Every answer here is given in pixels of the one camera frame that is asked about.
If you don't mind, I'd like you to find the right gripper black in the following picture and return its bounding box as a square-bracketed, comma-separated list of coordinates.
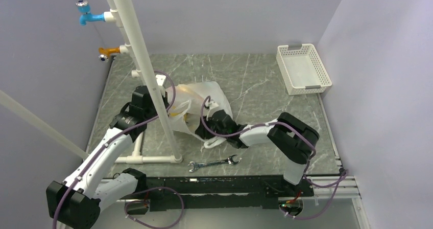
[195, 113, 229, 140]

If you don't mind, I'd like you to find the translucent white plastic bag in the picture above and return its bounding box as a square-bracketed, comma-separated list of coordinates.
[165, 81, 233, 149]

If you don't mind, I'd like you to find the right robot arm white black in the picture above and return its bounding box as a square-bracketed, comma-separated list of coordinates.
[195, 110, 320, 196]

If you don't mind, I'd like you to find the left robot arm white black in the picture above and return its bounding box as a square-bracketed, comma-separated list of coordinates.
[46, 85, 158, 228]

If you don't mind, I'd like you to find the silver open-end wrench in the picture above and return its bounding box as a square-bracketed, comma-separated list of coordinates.
[188, 154, 240, 172]

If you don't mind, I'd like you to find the orange plastic faucet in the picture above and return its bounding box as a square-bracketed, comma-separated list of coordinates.
[98, 47, 121, 62]

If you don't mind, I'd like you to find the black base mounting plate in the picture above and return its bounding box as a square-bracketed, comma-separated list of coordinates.
[124, 175, 314, 212]

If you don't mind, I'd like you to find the white perforated plastic basket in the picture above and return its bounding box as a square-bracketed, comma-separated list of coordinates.
[276, 43, 332, 96]

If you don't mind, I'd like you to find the blue plastic faucet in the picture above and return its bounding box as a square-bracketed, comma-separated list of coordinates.
[76, 0, 105, 26]

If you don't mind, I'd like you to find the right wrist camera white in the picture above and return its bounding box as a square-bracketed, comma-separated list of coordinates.
[205, 99, 219, 110]

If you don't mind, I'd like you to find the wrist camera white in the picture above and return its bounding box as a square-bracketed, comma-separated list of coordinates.
[205, 99, 219, 110]
[155, 74, 167, 90]

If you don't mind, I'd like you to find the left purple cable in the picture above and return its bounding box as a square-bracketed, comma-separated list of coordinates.
[52, 71, 185, 229]

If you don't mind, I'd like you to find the purple cable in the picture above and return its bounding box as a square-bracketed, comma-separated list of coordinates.
[200, 96, 349, 221]
[52, 71, 185, 229]

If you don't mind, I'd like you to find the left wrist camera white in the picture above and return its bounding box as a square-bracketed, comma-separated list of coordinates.
[155, 74, 167, 90]

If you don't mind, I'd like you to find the white PVC pipe frame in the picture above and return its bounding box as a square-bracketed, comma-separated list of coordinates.
[107, 0, 182, 164]

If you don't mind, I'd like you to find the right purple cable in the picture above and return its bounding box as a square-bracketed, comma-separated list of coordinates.
[200, 96, 349, 221]

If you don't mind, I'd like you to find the aluminium rail frame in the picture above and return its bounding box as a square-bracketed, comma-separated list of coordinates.
[54, 176, 371, 229]

